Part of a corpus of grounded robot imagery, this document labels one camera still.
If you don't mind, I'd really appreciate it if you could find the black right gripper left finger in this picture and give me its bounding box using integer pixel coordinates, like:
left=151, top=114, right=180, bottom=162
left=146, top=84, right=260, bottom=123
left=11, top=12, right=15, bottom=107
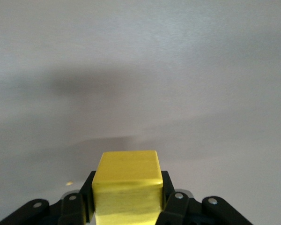
left=0, top=171, right=97, bottom=225

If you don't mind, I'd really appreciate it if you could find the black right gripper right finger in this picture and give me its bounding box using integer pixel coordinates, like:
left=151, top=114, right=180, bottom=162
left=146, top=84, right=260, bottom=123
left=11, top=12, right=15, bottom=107
left=154, top=170, right=251, bottom=225

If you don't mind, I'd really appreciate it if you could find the yellow wooden block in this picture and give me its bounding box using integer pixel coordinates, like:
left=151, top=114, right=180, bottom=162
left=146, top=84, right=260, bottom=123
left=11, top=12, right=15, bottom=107
left=91, top=150, right=164, bottom=225

